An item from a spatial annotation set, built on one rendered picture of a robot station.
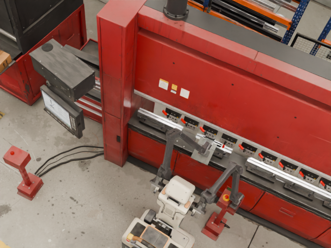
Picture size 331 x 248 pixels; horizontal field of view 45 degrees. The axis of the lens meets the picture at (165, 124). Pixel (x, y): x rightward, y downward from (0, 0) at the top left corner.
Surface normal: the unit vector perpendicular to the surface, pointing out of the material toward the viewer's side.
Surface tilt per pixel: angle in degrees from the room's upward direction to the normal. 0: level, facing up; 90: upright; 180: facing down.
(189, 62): 90
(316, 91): 90
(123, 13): 0
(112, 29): 90
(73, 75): 0
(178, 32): 90
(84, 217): 0
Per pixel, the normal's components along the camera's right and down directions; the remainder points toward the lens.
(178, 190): -0.31, 0.15
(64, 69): 0.10, -0.54
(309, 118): -0.43, 0.73
